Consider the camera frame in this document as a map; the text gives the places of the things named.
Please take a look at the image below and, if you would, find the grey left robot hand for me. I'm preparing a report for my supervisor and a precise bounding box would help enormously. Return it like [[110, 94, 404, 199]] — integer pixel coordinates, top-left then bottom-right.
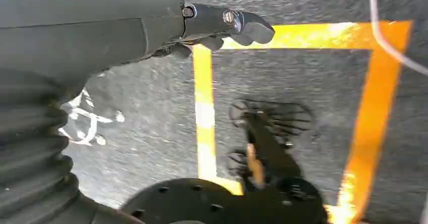
[[0, 0, 276, 99]]

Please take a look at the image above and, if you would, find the ribbed grey left arm sleeve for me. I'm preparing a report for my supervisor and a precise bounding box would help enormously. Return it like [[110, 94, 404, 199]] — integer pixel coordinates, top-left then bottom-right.
[[0, 78, 145, 224]]

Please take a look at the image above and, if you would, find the black round perforated disc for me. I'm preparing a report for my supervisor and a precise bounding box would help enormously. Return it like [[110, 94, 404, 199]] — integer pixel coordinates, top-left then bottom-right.
[[120, 177, 329, 224]]

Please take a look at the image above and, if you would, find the yellow tape square outline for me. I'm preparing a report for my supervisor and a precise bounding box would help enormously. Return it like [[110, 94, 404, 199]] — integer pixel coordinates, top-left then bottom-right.
[[192, 20, 414, 224]]

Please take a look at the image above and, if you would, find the white cable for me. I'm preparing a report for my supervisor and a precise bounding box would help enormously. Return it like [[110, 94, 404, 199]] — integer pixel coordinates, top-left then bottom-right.
[[364, 0, 428, 77]]

